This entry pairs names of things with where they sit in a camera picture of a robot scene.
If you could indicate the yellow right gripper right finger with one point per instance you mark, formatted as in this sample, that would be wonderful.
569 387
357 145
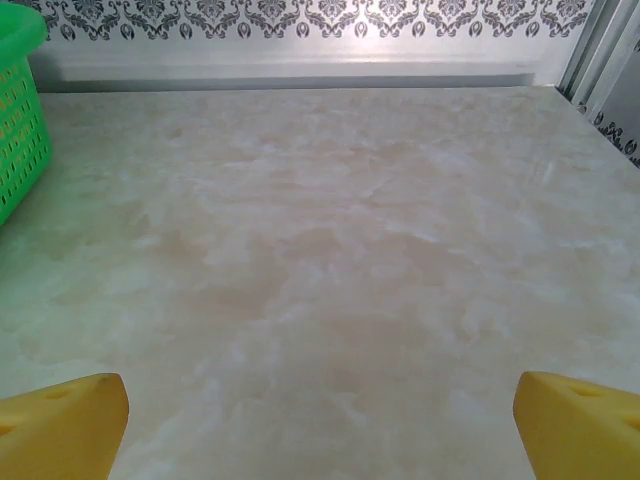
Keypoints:
580 435

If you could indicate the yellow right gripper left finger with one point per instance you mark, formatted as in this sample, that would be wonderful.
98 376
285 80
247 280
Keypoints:
55 435

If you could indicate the green plastic perforated basket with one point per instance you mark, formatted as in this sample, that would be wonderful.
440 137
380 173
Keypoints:
20 125

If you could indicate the aluminium frame post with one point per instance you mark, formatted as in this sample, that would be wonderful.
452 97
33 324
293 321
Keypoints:
592 60

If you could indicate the aluminium frame bottom rail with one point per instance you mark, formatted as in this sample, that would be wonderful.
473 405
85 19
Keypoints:
300 82

